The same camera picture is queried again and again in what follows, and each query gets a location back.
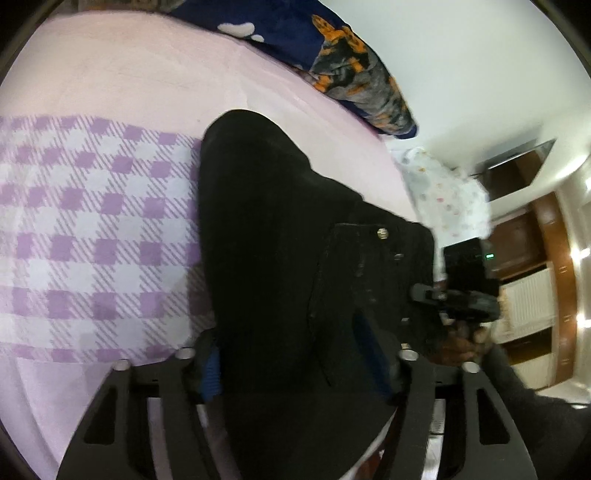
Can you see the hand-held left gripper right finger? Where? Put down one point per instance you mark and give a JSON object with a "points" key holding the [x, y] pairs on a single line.
{"points": [[375, 357]]}

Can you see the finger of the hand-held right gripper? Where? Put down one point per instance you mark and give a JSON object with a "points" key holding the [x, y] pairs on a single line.
{"points": [[425, 293]]}

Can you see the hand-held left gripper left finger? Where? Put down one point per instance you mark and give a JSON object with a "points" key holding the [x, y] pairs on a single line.
{"points": [[210, 374]]}

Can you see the black pants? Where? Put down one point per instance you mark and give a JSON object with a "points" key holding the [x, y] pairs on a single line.
{"points": [[277, 230]]}

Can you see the person's right forearm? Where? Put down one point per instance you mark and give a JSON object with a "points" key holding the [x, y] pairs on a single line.
{"points": [[545, 429]]}

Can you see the person's right hand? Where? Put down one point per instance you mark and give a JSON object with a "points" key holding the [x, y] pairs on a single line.
{"points": [[461, 346]]}

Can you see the white radiator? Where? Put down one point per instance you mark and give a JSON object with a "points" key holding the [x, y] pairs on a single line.
{"points": [[531, 304]]}

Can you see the white dotted pillow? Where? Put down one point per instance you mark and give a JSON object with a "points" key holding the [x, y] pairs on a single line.
{"points": [[443, 198]]}

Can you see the pink purple checked bedsheet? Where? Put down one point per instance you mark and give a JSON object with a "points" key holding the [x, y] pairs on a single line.
{"points": [[92, 207]]}

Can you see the navy patterned pillow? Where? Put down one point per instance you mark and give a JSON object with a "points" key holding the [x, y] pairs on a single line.
{"points": [[286, 32]]}

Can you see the brown wooden door frame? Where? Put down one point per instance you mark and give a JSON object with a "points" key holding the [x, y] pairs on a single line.
{"points": [[551, 221]]}

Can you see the grey framed wall opening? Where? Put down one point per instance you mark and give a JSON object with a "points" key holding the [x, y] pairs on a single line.
{"points": [[508, 177]]}

